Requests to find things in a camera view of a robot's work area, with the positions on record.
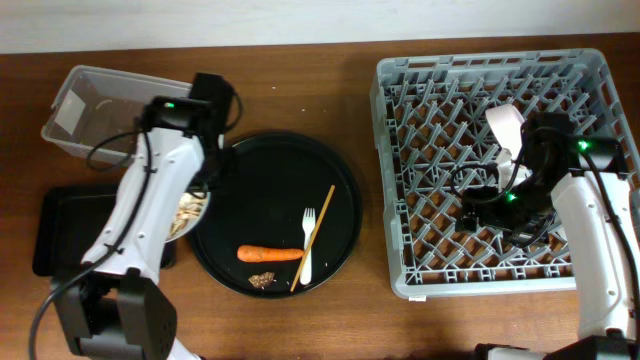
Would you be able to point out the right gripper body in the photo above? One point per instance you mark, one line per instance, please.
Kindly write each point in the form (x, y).
(517, 212)

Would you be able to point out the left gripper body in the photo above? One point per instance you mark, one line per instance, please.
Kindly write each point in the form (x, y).
(221, 174)

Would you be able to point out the rice and peanut shells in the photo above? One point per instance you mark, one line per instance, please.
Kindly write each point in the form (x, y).
(182, 215)

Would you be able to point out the grey plate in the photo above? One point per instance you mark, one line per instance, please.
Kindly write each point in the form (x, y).
(192, 215)

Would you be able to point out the pink bowl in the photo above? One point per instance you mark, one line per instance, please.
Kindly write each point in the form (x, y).
(505, 123)

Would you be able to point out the orange carrot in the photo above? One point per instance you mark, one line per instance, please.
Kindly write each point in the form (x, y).
(259, 254)

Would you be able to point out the white plastic fork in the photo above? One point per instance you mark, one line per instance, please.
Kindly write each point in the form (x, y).
(308, 226)

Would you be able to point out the wooden chopstick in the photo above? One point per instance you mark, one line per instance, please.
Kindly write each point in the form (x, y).
(319, 220)

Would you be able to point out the brown food scrap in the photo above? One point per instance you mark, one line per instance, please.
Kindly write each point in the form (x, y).
(262, 281)

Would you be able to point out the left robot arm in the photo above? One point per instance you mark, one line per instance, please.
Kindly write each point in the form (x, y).
(113, 308)

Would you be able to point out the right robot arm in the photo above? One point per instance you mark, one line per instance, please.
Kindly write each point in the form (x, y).
(582, 182)

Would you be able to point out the grey dishwasher rack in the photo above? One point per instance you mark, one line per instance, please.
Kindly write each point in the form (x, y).
(433, 142)

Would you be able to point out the round black tray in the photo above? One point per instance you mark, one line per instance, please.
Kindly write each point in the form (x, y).
(278, 176)

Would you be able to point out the clear plastic bin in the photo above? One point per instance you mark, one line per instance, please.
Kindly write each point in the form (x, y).
(95, 110)

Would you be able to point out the black rectangular tray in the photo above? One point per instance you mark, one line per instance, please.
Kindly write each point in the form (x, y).
(71, 219)

